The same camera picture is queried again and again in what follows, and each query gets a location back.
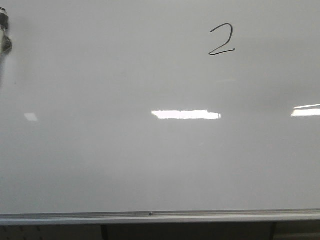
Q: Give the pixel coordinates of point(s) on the black and white whiteboard marker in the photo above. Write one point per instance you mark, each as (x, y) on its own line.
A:
(5, 41)

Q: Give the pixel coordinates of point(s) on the white whiteboard with aluminium frame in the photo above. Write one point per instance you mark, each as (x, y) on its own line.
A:
(160, 111)

